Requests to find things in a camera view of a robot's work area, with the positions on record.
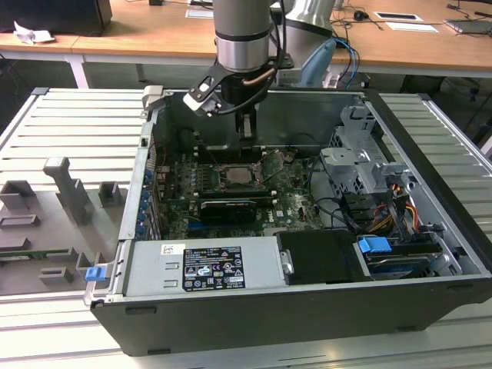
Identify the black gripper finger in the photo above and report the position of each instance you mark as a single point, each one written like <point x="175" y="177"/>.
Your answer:
<point x="246" y="144"/>

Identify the silver CPU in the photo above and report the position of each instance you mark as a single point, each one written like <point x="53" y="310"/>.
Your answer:
<point x="237" y="176"/>

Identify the metal locking lever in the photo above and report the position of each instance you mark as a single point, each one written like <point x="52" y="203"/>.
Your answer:
<point x="209" y="153"/>
<point x="276" y="170"/>

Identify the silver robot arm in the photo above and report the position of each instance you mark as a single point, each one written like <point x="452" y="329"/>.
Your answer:
<point x="240" y="23"/>

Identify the CPU socket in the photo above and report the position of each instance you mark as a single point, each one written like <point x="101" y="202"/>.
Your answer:
<point x="234" y="185"/>

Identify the graphics card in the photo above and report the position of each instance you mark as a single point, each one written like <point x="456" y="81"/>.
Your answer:
<point x="227" y="211"/>

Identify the green motherboard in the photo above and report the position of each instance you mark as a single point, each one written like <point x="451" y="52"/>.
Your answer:
<point x="296" y="209"/>

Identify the white paper sheet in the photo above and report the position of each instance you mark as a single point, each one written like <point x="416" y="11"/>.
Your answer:
<point x="200" y="14"/>
<point x="411" y="27"/>

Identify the grey plastic case latch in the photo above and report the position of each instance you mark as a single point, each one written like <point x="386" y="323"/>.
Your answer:
<point x="151" y="96"/>

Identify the silver metal drive cage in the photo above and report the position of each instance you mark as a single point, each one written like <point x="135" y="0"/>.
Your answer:
<point x="346" y="169"/>

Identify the wooden desk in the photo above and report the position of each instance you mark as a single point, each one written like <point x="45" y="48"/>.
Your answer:
<point x="153" y="30"/>

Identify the black plastic shroud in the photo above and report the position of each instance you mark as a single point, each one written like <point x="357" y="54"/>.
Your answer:
<point x="323" y="257"/>

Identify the black computer mouse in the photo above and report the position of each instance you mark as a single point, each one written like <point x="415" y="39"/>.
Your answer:
<point x="360" y="15"/>

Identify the grey power supply unit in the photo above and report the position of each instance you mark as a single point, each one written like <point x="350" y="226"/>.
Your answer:
<point x="153" y="269"/>

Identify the hard disk in blue carrier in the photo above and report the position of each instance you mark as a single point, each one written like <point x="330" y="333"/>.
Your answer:
<point x="373" y="245"/>

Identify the dark grey PC case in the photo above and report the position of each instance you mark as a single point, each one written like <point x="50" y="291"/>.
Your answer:
<point x="269" y="319"/>

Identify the blue plastic latch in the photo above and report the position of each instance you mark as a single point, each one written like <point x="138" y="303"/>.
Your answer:
<point x="95" y="274"/>

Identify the black monitor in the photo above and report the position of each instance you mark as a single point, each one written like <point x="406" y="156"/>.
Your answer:
<point x="57" y="15"/>

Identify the grey parts rack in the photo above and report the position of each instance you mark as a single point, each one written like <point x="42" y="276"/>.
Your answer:
<point x="46" y="230"/>

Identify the crumpled white paper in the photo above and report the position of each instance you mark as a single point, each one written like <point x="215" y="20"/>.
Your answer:
<point x="30" y="35"/>

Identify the grey laptop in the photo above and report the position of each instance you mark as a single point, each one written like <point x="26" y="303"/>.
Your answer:
<point x="469" y="26"/>

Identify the green RAM stick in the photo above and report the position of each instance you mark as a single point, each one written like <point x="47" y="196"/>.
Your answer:
<point x="34" y="253"/>

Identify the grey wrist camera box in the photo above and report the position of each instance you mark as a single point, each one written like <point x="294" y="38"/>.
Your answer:
<point x="288" y="73"/>
<point x="200" y="102"/>

